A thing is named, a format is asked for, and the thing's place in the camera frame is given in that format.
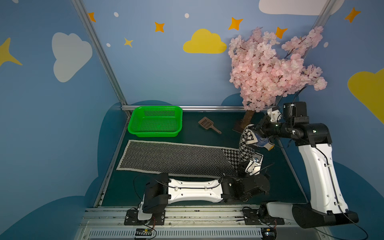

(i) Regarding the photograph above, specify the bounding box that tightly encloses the left electronics board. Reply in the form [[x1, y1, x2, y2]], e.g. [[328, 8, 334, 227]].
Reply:
[[134, 228, 153, 240]]

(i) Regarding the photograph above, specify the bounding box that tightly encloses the right electronics board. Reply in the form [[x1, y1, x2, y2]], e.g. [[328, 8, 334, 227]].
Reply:
[[261, 228, 277, 240]]

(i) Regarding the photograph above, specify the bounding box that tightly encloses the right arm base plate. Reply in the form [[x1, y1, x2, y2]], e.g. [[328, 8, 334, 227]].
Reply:
[[242, 206, 285, 227]]

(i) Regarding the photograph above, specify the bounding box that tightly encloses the black white knitted scarf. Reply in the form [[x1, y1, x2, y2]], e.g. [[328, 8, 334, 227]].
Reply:
[[117, 137, 257, 178]]

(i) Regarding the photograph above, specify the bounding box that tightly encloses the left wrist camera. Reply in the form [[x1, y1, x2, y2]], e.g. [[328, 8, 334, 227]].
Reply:
[[245, 153, 264, 176]]

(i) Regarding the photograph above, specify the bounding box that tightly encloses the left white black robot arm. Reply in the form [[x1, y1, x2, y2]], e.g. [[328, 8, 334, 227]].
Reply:
[[137, 161, 270, 221]]

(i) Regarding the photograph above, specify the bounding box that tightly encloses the aluminium frame post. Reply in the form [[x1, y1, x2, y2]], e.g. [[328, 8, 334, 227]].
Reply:
[[72, 0, 128, 106], [266, 0, 338, 118]]

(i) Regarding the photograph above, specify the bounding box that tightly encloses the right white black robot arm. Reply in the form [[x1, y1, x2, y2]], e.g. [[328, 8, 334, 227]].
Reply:
[[254, 102, 359, 229]]

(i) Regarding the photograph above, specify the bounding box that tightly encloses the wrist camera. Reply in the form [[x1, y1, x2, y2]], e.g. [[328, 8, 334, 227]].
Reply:
[[245, 153, 264, 176], [267, 106, 283, 123]]

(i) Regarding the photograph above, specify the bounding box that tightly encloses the green plastic basket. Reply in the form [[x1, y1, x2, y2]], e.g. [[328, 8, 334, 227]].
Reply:
[[128, 106, 183, 138]]

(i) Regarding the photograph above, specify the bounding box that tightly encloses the electronics board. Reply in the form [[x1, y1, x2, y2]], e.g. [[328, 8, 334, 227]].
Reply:
[[261, 228, 277, 240], [134, 228, 153, 240]]

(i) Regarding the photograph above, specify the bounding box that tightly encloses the brown plastic litter scoop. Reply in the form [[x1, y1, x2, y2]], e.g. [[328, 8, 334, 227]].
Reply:
[[198, 117, 222, 134]]

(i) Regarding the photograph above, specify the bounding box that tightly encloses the right aluminium frame post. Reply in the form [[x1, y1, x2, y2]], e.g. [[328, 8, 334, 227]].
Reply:
[[266, 0, 338, 118]]

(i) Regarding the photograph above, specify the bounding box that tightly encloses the left aluminium frame post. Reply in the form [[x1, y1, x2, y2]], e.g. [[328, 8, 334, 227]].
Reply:
[[72, 0, 128, 106]]

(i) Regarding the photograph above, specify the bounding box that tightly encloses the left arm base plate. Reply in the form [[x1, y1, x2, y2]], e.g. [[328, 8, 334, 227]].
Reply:
[[124, 208, 166, 227]]

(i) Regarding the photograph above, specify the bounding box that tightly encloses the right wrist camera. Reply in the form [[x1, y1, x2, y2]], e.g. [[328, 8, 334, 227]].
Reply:
[[267, 106, 283, 123]]

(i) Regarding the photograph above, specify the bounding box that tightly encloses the pink artificial cherry blossom tree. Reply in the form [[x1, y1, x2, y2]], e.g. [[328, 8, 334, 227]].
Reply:
[[229, 27, 328, 132]]

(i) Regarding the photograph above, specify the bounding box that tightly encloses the aluminium front rail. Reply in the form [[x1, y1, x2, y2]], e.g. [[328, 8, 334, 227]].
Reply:
[[74, 205, 331, 240]]

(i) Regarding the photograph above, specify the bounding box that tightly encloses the aluminium frame back bar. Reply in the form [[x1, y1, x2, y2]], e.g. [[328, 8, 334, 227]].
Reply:
[[121, 105, 245, 112]]

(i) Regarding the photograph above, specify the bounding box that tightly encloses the blue white work glove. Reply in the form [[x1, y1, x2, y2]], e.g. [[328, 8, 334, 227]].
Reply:
[[255, 137, 275, 151]]

